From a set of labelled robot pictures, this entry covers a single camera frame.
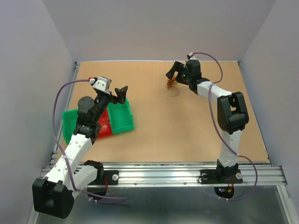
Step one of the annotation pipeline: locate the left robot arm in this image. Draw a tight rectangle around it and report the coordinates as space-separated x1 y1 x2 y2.
32 86 128 219

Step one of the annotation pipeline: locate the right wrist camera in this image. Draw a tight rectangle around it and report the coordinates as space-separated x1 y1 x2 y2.
187 52 197 60

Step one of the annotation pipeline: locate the green bin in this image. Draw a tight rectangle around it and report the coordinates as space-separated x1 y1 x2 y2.
62 109 78 144
107 99 135 134

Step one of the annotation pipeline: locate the wire bundle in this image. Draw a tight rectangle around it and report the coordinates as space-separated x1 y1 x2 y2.
166 78 180 98

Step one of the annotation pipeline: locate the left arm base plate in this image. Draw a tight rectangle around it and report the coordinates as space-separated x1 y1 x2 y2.
89 170 119 186

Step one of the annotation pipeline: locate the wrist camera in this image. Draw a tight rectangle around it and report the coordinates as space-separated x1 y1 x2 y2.
187 52 197 60
92 77 112 92

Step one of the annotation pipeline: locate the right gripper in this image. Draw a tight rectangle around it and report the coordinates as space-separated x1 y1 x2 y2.
166 61 192 84

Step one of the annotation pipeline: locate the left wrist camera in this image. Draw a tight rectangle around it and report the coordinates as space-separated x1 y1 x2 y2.
92 77 112 92

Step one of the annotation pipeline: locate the red bin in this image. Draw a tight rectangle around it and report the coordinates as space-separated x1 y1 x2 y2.
98 109 113 138

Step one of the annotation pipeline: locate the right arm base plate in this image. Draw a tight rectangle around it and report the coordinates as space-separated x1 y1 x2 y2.
199 169 243 184

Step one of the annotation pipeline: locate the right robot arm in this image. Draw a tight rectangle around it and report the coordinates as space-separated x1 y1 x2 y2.
166 59 249 184

